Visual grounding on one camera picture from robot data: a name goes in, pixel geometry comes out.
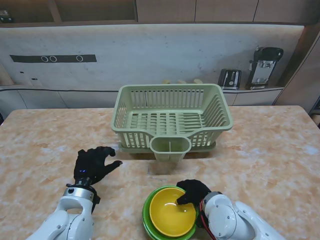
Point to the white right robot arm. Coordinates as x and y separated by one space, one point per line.
232 220

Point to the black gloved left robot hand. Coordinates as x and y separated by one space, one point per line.
92 165

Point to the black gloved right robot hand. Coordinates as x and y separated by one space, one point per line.
196 190

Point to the white wall socket box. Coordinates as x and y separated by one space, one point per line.
35 82

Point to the black silver coffee machine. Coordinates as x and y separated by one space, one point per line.
265 53

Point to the pale green cutlery holder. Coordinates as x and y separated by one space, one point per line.
160 150

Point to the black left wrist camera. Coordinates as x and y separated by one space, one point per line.
97 200

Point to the wooden wall cabinets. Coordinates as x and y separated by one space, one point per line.
165 11

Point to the black toaster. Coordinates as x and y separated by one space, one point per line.
228 78

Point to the white low counter cabinet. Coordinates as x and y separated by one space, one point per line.
42 98

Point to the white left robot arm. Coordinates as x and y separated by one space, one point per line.
67 220

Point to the black wall rail strip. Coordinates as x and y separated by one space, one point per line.
27 58

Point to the yellow plastic bowl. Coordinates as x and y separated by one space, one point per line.
172 220

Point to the pale green plastic dish rack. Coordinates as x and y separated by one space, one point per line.
172 86

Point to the beige round item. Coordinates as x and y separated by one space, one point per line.
166 81
181 81
198 81

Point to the dark item on shelf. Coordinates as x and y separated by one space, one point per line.
6 16

